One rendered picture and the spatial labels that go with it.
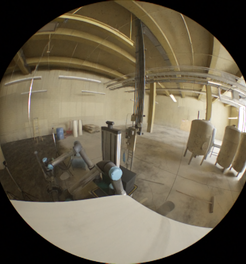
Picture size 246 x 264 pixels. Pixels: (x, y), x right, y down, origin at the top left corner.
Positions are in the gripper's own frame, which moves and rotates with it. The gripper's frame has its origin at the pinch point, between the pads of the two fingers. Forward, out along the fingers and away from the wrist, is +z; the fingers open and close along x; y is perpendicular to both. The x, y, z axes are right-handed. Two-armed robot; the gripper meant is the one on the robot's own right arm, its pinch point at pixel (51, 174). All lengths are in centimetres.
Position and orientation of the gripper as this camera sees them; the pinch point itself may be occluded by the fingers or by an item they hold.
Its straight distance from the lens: 171.3
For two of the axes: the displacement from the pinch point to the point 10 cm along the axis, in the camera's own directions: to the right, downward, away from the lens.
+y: 7.1, 2.1, -6.7
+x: 7.0, -1.3, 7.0
